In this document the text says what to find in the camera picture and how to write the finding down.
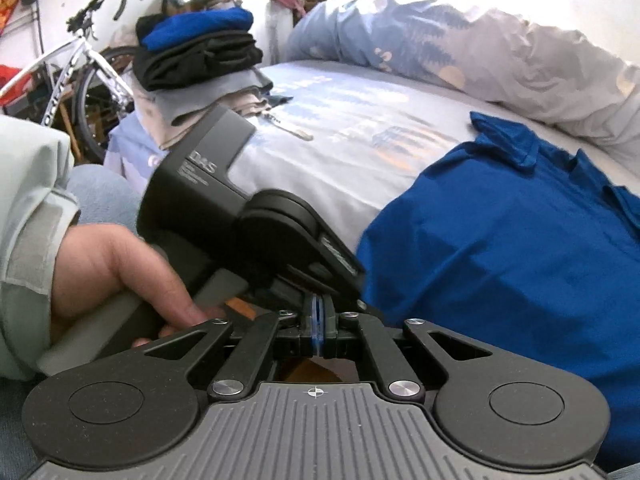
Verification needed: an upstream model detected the white road bicycle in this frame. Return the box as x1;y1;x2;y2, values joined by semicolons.
1;0;136;164

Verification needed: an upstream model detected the folded blue garment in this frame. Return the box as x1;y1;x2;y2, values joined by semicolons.
139;6;254;52

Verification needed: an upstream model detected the folded black garment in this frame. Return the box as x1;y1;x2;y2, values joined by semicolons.
134;14;262;91

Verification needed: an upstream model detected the person's left hand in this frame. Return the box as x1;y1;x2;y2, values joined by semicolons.
50;223;226;344

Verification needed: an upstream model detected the folded grey garment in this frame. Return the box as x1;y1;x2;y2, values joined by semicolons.
132;68;273;126

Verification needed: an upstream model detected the blue polo shirt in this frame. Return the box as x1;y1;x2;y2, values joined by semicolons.
357;112;639;469

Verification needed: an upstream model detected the patterned grey duvet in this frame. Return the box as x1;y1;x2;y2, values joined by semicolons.
285;0;639;171

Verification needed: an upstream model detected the patterned grey bed sheet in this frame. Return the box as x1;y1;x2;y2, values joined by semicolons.
102;57;640;256

